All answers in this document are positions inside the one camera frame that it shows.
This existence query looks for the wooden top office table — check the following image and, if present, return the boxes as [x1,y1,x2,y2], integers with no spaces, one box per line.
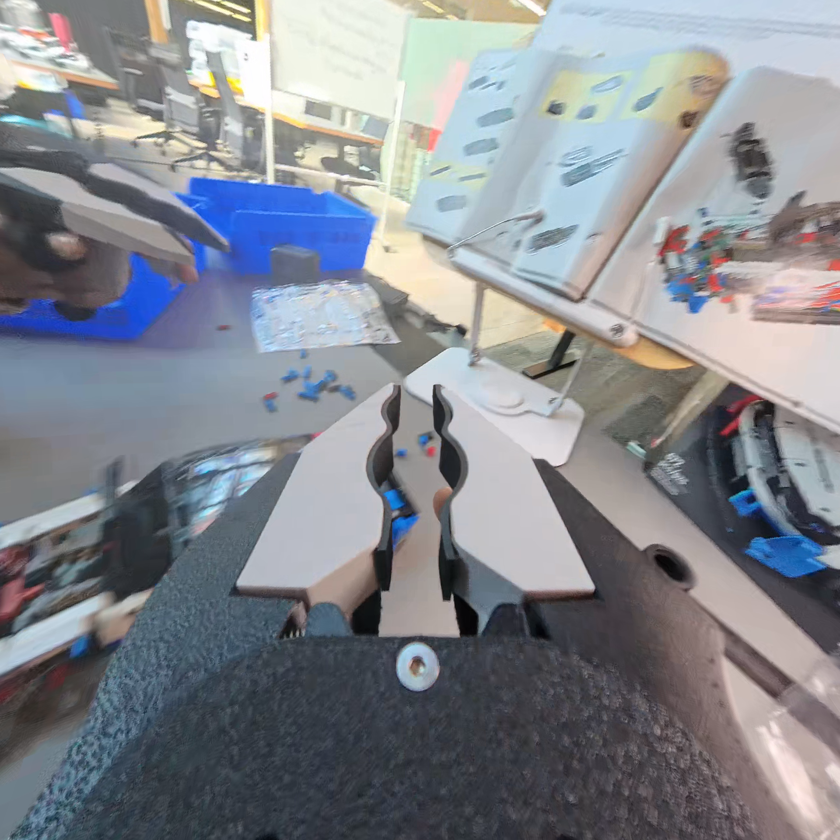
[197,82,388,149]

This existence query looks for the large blue storage bin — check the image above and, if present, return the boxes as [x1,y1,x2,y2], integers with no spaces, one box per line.
[188,176,379,277]

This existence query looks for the pile of blue brick pins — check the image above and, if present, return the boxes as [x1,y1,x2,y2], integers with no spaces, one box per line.
[262,350,359,413]

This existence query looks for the black office chair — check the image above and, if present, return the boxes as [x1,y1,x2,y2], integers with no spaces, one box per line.
[134,39,221,165]
[172,49,264,173]

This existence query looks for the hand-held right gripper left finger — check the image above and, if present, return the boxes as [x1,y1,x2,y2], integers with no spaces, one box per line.
[235,382,404,621]

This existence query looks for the small black display device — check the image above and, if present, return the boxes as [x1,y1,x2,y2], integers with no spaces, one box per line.
[269,244,322,287]

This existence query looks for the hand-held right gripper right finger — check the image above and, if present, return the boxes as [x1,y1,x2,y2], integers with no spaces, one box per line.
[431,385,598,632]

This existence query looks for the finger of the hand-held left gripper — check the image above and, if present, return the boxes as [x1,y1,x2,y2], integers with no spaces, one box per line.
[0,167,198,267]
[84,162,232,254]

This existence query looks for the white book stand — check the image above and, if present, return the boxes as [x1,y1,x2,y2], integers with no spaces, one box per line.
[402,209,840,468]

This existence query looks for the large whiteboard on stand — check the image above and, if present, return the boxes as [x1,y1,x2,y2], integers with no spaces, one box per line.
[261,0,411,254]

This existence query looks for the set box with car picture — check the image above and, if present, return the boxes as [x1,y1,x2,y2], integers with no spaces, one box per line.
[646,387,840,572]

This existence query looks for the open instruction booklet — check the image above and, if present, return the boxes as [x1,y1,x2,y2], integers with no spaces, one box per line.
[403,46,840,421]

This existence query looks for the person's left hand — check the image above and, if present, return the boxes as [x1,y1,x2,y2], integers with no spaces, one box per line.
[0,220,200,316]

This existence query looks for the silver sticker sheet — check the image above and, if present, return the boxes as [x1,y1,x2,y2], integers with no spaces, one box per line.
[250,280,402,354]

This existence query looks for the small brick subassembly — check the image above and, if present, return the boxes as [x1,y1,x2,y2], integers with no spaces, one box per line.
[382,487,455,549]

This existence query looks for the grey desk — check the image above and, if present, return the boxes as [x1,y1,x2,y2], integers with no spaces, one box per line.
[0,266,840,821]

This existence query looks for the white toy car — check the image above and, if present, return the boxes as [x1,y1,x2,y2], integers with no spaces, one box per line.
[718,394,840,580]

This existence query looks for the brick-built toy race car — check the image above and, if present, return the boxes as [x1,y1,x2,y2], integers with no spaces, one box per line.
[0,436,317,697]

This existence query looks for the stack of clear boxes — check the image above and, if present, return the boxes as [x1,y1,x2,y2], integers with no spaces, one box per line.
[185,20,271,90]

